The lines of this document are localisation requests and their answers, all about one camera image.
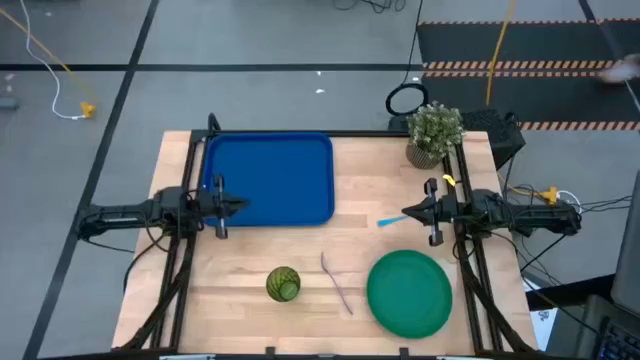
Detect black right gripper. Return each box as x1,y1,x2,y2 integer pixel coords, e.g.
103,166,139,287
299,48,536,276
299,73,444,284
402,177,459,247

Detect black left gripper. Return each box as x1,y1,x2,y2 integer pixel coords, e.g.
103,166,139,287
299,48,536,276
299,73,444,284
198,173,250,240

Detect spoon with blue handle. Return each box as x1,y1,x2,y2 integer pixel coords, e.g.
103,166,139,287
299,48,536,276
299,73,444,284
376,214,411,229

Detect green plastic plate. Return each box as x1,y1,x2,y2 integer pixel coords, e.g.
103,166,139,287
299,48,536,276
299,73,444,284
366,249,454,340

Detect green patterned cup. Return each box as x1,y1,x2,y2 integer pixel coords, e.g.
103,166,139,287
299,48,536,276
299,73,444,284
265,265,302,303

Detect thin grey fork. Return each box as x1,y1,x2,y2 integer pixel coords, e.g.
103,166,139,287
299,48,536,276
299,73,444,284
319,251,355,317

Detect blue plastic tray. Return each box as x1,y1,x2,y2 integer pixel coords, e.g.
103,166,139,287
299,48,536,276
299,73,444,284
201,131,336,228

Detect potted plant in ribbed pot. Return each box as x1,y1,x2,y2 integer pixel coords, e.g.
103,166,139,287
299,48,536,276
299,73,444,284
404,101,467,171

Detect black perforated box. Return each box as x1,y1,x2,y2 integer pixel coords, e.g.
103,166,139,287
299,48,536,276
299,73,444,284
459,107,527,170

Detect white paper sheet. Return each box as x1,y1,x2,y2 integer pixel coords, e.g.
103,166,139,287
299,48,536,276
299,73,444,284
528,307,557,351

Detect black hazard striped floor mat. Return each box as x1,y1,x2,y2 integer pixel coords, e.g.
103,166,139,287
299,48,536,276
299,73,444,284
417,18,640,132

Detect black side desk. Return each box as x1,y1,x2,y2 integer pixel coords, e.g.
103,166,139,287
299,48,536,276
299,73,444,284
544,293,640,360

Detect black keyboard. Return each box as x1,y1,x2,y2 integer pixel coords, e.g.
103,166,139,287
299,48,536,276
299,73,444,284
594,319,640,360

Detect black table frame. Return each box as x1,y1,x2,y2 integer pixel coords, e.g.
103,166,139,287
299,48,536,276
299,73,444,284
112,113,539,360

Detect black coiled cable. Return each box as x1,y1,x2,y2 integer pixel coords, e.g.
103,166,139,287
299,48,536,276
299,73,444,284
384,0,430,117

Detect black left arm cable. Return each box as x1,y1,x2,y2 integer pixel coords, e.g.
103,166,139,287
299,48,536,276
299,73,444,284
122,227,174,296

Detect yellow connector with cable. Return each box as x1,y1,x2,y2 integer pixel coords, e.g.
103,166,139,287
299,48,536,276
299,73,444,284
497,172,560,205

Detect white cable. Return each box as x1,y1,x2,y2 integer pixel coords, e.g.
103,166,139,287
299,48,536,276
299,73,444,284
18,0,87,121
554,188,584,215

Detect long yellow cable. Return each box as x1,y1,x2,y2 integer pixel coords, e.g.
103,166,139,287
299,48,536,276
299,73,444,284
485,0,517,107

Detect yellow cable with plug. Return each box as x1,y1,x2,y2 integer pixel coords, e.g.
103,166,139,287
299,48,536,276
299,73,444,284
0,7,98,120

